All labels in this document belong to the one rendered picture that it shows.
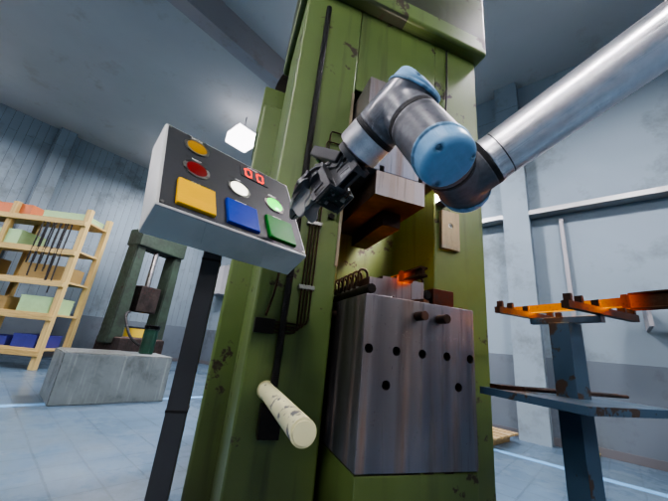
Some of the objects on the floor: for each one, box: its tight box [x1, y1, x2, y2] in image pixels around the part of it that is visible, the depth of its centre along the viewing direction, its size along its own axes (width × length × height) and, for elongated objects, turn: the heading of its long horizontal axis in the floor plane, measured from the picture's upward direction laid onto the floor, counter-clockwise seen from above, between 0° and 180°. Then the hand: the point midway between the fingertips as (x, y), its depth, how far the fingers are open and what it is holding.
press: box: [93, 229, 187, 355], centre depth 579 cm, size 86×105×323 cm
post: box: [144, 251, 222, 501], centre depth 62 cm, size 4×4×108 cm
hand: (293, 212), depth 71 cm, fingers closed
